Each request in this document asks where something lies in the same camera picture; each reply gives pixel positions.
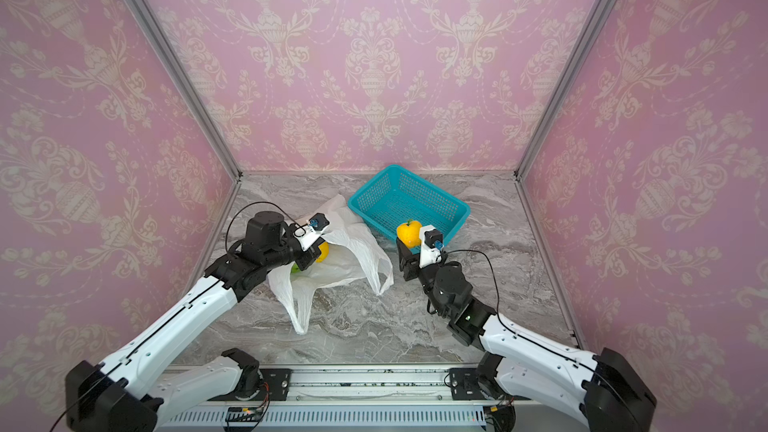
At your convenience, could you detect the corner aluminium post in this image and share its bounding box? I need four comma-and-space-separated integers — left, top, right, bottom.
95, 0, 242, 180
515, 0, 643, 180

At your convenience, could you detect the right corner aluminium post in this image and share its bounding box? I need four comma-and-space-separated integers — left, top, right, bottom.
515, 0, 643, 180

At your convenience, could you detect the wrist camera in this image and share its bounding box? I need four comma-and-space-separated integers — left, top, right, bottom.
293, 212, 330, 252
419, 225, 444, 269

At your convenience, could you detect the white plastic bag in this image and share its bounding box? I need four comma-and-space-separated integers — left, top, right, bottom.
267, 194, 394, 335

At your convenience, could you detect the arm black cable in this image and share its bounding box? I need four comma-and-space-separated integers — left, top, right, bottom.
224, 200, 313, 253
440, 248, 637, 409

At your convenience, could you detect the yellow bell pepper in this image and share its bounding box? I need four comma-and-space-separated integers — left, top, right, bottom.
396, 220, 422, 249

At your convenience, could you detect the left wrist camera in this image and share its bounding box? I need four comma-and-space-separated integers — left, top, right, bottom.
293, 212, 330, 252

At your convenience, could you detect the left corner aluminium post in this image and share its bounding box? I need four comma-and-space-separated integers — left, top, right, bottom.
95, 0, 242, 180

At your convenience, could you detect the teal plastic basket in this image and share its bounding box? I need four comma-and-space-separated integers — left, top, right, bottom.
348, 164, 470, 244

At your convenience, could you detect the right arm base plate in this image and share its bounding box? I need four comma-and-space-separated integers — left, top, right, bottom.
444, 367, 527, 403

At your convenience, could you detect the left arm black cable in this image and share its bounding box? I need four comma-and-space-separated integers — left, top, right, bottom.
224, 200, 313, 253

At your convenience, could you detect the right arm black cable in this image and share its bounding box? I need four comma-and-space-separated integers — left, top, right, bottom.
440, 248, 637, 409

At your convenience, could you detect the yellow fruit in bag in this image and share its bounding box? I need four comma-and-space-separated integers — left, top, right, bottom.
316, 242, 330, 263

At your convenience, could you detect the aluminium front rail frame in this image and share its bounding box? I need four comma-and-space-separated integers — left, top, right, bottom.
107, 363, 637, 432

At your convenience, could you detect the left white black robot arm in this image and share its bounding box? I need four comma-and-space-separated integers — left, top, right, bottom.
61, 209, 329, 431

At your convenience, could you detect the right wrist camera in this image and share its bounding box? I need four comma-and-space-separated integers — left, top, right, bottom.
419, 225, 444, 269

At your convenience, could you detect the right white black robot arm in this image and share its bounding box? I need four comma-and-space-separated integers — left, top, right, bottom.
396, 240, 657, 431

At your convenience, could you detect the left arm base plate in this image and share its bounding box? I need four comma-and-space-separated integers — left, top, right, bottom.
233, 368, 293, 402

